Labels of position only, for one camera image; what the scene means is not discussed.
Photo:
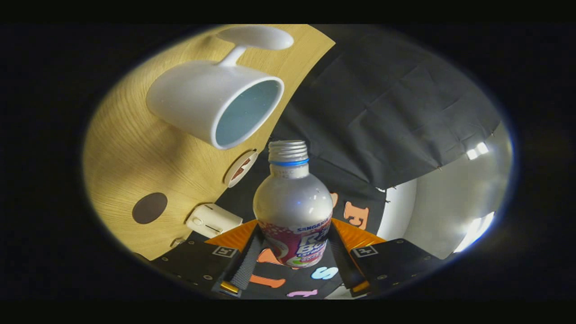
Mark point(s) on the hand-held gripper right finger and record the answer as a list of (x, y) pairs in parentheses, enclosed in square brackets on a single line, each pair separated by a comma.
[(396, 261)]

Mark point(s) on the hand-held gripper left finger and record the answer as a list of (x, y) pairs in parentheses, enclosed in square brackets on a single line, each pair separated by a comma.
[(198, 263)]

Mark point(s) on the dark round coaster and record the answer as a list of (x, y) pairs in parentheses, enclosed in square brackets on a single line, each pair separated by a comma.
[(149, 208)]

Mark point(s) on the silver juice bottle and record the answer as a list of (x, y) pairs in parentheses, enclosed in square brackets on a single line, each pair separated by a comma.
[(292, 202)]

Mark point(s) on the white cup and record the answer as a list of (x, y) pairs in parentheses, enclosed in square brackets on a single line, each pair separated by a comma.
[(189, 99)]

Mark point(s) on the white toaster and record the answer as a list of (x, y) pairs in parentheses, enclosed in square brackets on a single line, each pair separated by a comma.
[(213, 220)]

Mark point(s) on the wide ceiling light panel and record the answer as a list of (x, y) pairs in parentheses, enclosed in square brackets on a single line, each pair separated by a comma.
[(474, 231)]

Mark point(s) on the white round plate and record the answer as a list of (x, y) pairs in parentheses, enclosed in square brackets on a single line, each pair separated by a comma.
[(231, 177)]

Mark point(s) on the wooden table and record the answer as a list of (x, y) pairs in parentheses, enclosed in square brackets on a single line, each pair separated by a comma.
[(121, 157)]

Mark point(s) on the striped ceiling light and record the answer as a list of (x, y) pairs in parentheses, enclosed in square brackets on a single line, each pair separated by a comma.
[(477, 150)]

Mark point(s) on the black backdrop cloth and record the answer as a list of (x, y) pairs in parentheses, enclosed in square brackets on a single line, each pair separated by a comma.
[(382, 99)]

